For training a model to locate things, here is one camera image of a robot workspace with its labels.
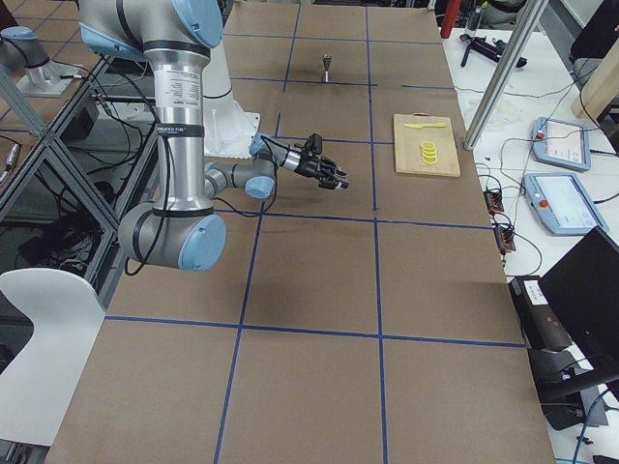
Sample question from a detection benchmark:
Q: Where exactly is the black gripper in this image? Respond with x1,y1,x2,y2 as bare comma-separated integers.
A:
294,153,349,190

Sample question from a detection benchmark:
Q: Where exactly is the steel jigger measuring cup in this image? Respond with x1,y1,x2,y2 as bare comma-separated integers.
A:
322,54,333,83

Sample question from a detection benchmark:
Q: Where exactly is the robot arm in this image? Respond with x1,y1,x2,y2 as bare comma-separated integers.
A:
79,1,348,272

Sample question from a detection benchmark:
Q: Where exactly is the bamboo cutting board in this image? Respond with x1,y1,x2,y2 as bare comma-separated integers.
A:
393,114,460,177

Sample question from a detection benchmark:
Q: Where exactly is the yellow plastic knife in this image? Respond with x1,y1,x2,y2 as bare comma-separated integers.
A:
403,122,447,130

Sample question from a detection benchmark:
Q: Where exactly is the crumpled white plastic wrap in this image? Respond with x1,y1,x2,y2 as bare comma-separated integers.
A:
457,92,540,135

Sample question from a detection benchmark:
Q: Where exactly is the black tripod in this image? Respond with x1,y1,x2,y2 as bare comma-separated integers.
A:
459,34,508,68

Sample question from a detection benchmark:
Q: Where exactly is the red cylinder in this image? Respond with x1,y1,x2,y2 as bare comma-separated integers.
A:
440,0,461,39

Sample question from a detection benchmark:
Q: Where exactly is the near teach pendant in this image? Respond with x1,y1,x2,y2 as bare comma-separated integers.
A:
523,173,609,236

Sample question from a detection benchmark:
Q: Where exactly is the teach pendant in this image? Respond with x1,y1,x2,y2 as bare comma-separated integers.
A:
532,117,591,172
523,173,609,236

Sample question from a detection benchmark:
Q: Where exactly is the far teach pendant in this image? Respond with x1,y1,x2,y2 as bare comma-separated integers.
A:
532,117,591,172

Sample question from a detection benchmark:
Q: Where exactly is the black box device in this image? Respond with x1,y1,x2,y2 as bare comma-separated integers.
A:
509,275,572,352

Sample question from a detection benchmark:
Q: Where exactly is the black monitor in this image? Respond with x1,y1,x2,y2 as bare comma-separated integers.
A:
540,226,618,361

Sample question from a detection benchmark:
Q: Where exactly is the white chair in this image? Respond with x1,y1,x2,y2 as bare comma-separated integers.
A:
1,268,104,447

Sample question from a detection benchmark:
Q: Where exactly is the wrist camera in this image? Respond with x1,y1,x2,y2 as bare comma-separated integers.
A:
304,133,323,156

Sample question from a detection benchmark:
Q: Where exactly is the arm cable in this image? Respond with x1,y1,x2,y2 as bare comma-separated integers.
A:
124,134,310,277

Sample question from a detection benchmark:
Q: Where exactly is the aluminium frame post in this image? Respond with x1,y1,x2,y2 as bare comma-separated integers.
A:
463,0,548,151

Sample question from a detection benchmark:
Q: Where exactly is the aluminium frame rack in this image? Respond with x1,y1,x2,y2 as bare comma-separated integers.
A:
1,59,160,305

